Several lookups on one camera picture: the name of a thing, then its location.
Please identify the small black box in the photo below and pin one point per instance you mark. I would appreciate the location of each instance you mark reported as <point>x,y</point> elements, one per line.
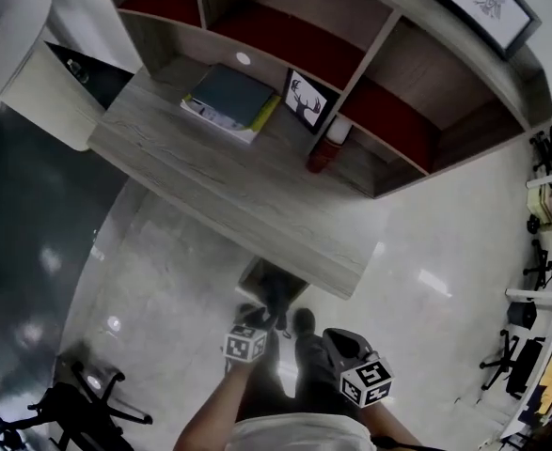
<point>522,314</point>

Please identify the person's white shirt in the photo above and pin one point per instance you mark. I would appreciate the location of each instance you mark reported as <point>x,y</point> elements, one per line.
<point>299,432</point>

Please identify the white book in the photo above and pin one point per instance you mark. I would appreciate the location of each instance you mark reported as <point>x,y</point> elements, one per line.
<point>209,115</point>

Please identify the large black picture frame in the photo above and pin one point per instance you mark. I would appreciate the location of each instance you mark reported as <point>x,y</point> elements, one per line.
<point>489,3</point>

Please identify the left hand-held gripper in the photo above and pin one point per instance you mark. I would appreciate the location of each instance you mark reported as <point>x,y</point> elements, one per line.
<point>242,343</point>

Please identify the clear plastic bottle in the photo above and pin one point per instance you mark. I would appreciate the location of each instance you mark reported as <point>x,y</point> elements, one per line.
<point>78,69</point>

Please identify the yellow-green book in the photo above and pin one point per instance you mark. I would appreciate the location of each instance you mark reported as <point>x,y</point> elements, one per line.
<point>266,115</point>

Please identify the white round pedestal table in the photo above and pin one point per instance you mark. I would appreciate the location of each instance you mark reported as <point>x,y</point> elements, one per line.
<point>21,64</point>

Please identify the grey wooden shelf hutch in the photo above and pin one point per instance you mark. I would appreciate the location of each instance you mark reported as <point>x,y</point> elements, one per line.
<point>445,26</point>

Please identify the person's dark trousers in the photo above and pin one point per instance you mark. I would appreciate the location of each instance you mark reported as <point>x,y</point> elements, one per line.
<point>313,374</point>

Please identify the small deer picture frame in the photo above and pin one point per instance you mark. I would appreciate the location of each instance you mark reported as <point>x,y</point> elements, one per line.
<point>306,104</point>

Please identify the grey wooden desk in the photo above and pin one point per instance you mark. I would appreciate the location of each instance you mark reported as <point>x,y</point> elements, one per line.
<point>209,167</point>

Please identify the red bottle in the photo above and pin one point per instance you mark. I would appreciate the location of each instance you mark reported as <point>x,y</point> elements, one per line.
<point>325,150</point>

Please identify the person's right forearm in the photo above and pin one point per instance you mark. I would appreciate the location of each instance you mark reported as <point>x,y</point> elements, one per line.
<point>388,425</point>

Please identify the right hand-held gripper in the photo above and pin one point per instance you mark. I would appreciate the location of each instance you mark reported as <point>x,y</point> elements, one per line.
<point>367,383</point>

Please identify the person's right dark shoe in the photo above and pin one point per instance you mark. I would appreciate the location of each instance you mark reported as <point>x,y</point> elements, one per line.
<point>304,320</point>

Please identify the person's left forearm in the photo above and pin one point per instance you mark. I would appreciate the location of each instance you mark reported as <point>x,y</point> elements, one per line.
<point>209,407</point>

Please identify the blue-grey book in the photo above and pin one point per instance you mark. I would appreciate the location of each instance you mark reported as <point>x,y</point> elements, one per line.
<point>231,94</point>

